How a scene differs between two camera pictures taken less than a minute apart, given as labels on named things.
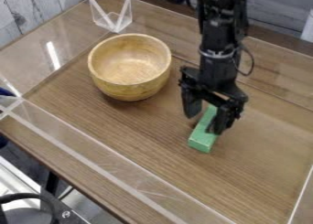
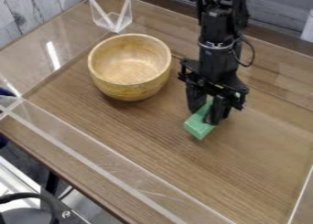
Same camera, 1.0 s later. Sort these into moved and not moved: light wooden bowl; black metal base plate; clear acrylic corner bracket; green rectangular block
Moved: green rectangular block
Not moved: light wooden bowl; black metal base plate; clear acrylic corner bracket
